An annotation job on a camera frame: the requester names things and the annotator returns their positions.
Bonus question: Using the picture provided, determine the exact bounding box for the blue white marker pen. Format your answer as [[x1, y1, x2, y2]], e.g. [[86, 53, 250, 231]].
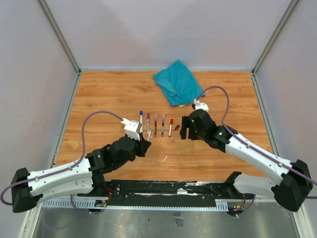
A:
[[139, 110, 143, 134]]

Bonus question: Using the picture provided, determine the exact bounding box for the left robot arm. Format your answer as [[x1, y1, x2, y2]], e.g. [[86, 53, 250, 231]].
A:
[[11, 136, 151, 213]]

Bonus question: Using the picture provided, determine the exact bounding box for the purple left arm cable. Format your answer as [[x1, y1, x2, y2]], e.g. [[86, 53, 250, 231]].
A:
[[0, 110, 124, 215]]

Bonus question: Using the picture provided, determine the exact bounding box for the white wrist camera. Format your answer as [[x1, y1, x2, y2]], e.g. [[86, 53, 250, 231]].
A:
[[121, 118, 142, 141], [192, 99, 209, 112]]

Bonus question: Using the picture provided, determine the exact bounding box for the white red pen horizontal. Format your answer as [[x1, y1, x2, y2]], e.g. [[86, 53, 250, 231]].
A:
[[168, 119, 173, 137]]

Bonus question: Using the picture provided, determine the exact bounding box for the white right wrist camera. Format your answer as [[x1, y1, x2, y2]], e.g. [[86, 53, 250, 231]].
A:
[[192, 99, 209, 112]]

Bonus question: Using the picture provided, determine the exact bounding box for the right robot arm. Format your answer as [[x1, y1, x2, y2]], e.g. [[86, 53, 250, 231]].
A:
[[180, 109, 313, 212]]

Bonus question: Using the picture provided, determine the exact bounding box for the teal folded cloth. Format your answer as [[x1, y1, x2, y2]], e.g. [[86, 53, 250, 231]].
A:
[[154, 60, 203, 107]]

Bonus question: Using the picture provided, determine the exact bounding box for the pink translucent gel pen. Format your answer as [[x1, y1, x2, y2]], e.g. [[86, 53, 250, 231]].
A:
[[154, 114, 158, 137]]

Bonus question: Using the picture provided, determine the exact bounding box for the dark blue thin pen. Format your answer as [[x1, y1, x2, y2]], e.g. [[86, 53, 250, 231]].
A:
[[161, 114, 166, 137]]

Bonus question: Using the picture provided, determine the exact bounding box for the purple white marker pen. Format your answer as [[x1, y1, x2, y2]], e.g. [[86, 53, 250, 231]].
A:
[[147, 113, 150, 133]]

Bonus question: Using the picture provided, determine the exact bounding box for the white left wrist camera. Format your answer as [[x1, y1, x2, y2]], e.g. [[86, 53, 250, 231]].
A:
[[121, 118, 142, 141]]

